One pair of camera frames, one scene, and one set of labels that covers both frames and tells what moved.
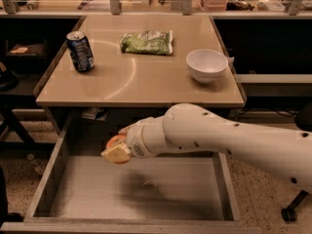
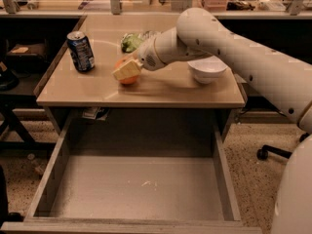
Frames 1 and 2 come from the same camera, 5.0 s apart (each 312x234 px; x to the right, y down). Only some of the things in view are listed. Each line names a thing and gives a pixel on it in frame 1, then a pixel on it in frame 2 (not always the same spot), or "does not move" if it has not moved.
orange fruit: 114,141 -> 121,62
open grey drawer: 79,191 does not move
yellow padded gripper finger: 138,123 -> 132,58
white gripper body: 137,140 -> 146,58
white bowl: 206,65 does not move
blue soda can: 81,51 does not move
